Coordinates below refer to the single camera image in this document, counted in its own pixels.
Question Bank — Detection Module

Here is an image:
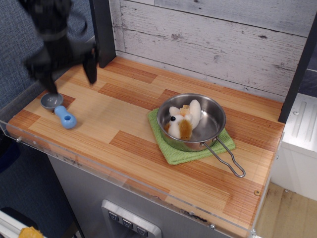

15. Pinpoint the yellow tape bundle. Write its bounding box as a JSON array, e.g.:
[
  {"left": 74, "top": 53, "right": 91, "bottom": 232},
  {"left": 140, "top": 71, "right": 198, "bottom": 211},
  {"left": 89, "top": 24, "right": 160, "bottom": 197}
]
[{"left": 18, "top": 227, "right": 44, "bottom": 238}]

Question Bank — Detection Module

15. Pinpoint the white aluminium rail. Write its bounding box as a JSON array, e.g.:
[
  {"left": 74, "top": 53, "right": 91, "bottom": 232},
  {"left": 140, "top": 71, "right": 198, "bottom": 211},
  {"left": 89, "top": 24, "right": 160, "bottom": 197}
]
[{"left": 282, "top": 93, "right": 317, "bottom": 152}]

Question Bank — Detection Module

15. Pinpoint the blue grey scoop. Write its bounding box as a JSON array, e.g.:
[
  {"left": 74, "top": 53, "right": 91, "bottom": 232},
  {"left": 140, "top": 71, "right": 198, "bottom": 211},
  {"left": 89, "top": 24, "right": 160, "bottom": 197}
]
[{"left": 40, "top": 93, "right": 77, "bottom": 129}]

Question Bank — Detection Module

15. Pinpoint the black post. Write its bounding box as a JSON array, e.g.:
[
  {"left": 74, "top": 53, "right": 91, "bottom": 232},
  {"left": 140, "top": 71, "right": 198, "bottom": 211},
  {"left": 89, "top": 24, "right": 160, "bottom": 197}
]
[
  {"left": 278, "top": 15, "right": 317, "bottom": 123},
  {"left": 89, "top": 0, "right": 116, "bottom": 68}
]

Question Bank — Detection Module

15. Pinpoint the white brown plush toy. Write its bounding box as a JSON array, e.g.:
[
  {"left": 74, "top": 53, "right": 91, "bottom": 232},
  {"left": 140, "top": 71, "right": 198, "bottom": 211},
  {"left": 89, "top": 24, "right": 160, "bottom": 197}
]
[{"left": 164, "top": 99, "right": 202, "bottom": 141}]

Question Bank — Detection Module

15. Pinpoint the silver button panel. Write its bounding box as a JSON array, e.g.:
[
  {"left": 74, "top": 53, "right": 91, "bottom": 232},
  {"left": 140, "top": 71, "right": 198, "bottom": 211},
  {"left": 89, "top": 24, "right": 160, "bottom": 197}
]
[{"left": 101, "top": 199, "right": 162, "bottom": 238}]

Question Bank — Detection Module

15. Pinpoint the stainless steel pot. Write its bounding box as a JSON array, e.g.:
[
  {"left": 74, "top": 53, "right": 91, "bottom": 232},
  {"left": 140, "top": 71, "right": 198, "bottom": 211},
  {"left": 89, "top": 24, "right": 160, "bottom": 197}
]
[{"left": 157, "top": 93, "right": 246, "bottom": 178}]

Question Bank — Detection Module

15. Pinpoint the clear acrylic guard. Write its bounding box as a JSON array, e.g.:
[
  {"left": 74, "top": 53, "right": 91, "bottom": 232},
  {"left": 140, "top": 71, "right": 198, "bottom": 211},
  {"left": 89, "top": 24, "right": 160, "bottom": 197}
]
[{"left": 0, "top": 36, "right": 285, "bottom": 238}]

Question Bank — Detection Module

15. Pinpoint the grey cabinet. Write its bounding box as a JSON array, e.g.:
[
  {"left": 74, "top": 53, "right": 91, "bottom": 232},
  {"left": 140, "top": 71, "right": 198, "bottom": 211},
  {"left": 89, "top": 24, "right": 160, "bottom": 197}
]
[{"left": 49, "top": 156, "right": 250, "bottom": 238}]

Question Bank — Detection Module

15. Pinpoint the black left post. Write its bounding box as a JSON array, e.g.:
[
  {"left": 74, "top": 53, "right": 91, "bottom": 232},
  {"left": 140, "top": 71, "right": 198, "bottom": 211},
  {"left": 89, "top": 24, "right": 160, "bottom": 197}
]
[{"left": 89, "top": 0, "right": 116, "bottom": 68}]

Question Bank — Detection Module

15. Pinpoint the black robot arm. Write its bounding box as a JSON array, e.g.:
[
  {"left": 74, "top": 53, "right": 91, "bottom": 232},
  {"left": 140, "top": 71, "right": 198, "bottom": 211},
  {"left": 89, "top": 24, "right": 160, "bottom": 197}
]
[{"left": 19, "top": 0, "right": 98, "bottom": 94}]

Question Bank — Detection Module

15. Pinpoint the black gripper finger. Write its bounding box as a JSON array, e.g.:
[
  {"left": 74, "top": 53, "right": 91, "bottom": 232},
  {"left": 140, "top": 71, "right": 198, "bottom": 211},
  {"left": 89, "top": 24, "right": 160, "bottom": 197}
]
[
  {"left": 38, "top": 72, "right": 58, "bottom": 94},
  {"left": 83, "top": 57, "right": 97, "bottom": 84}
]

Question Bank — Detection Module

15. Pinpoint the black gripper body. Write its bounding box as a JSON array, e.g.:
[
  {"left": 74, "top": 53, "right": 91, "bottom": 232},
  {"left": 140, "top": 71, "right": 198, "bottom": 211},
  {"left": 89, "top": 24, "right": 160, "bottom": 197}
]
[{"left": 24, "top": 36, "right": 98, "bottom": 78}]

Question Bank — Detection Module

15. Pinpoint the green cloth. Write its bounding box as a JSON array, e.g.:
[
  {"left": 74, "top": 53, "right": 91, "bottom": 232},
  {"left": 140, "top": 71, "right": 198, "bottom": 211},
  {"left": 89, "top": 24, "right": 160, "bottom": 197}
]
[{"left": 148, "top": 108, "right": 236, "bottom": 165}]

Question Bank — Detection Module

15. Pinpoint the black right post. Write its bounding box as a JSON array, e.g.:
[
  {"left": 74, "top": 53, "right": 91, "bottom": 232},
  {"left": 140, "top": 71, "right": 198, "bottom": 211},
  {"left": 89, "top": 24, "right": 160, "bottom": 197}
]
[{"left": 278, "top": 15, "right": 317, "bottom": 123}]

